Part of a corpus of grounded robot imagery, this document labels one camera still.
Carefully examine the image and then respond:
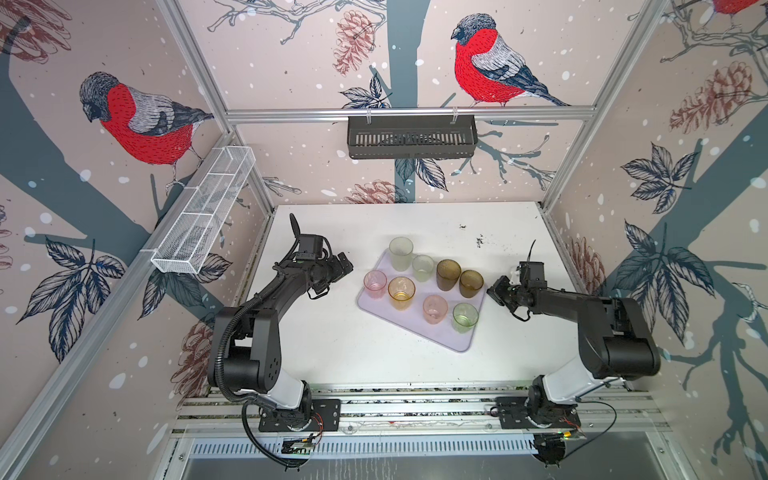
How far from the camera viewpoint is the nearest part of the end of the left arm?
2.29 ft

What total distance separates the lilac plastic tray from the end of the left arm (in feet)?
0.45

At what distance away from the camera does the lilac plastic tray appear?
0.87 meters
